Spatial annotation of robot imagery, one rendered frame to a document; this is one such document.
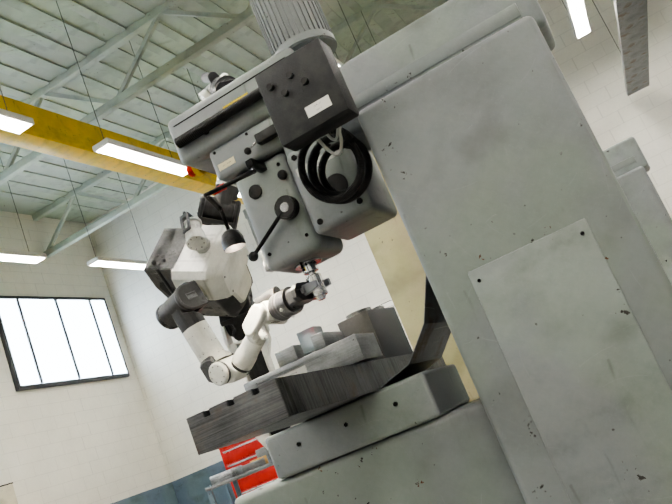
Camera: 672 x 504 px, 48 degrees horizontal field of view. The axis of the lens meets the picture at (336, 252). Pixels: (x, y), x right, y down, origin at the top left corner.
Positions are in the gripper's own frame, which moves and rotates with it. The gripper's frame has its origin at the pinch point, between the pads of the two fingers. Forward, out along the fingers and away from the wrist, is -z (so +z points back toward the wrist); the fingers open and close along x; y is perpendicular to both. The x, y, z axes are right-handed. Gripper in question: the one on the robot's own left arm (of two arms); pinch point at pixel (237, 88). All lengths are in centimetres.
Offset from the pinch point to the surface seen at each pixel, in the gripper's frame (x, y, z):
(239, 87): 4.1, 0.6, -15.5
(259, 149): 4.7, -17.6, -24.0
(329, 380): 19, -65, -85
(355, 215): -10, -38, -50
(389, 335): -26, -87, -25
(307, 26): -18.3, 14.1, -21.9
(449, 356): -102, -153, 72
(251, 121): 4.2, -9.5, -20.6
